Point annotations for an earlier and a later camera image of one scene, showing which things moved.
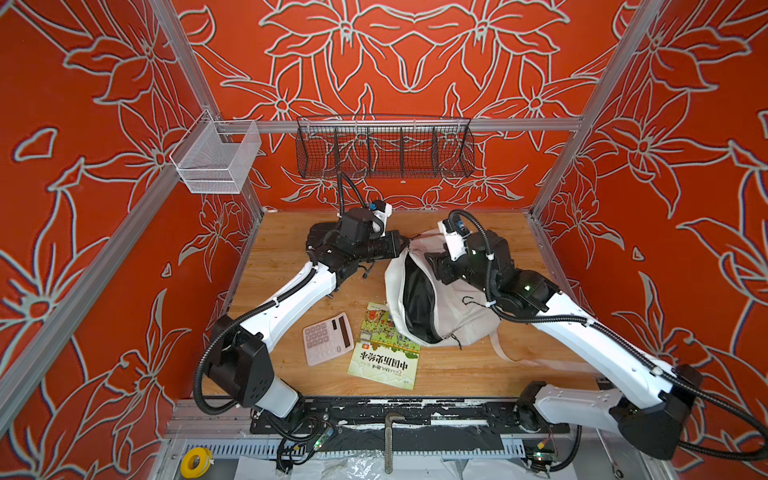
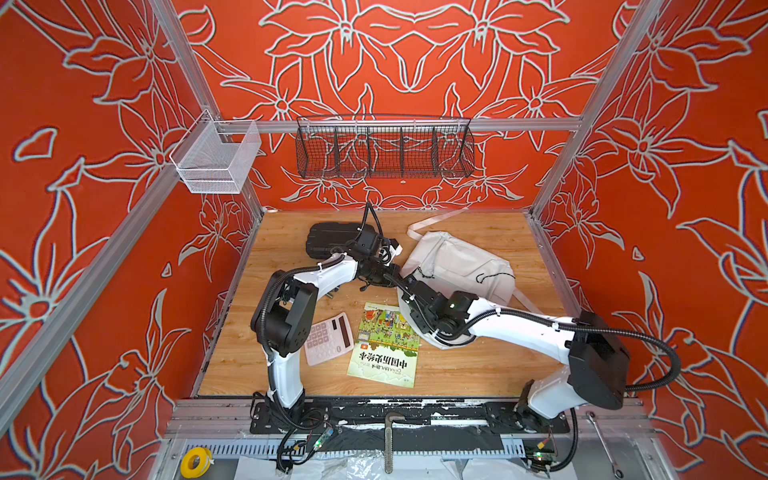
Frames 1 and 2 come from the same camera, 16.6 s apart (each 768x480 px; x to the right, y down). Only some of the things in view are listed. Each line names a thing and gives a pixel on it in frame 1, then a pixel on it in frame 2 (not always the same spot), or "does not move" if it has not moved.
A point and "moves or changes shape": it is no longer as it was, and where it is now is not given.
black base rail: x=479 y=414 does not move
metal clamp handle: x=388 y=440 does not move
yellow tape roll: x=205 y=458 does not move
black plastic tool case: x=325 y=238 does not move
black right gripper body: x=463 y=268 to x=423 y=322
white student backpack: x=423 y=307 moves or changes shape
